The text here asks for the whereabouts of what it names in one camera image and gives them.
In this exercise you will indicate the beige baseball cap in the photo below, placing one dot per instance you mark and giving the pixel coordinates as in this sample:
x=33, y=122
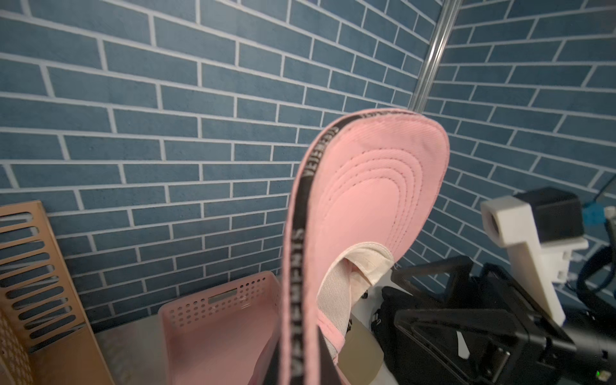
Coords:
x=361, y=357

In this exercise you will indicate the orange plastic file organizer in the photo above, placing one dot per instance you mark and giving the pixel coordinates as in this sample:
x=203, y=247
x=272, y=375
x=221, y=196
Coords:
x=46, y=337

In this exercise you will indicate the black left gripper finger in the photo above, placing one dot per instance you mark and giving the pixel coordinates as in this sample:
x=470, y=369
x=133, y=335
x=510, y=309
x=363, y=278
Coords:
x=328, y=371

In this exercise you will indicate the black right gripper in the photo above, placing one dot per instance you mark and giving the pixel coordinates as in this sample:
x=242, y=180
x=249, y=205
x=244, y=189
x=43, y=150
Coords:
x=505, y=339

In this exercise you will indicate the pink baseball cap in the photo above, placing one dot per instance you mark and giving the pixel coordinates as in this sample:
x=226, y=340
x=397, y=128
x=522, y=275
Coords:
x=361, y=196

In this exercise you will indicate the floral table mat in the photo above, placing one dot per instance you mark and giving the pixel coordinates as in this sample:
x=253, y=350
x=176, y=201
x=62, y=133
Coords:
x=135, y=352

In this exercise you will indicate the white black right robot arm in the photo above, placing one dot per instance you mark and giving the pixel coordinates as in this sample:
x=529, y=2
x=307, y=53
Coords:
x=592, y=327

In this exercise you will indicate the pink plastic basket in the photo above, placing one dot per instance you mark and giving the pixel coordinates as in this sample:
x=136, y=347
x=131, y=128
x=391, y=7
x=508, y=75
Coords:
x=216, y=336

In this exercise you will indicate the black baseball cap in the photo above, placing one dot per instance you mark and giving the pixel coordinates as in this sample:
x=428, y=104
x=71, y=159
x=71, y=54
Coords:
x=383, y=321

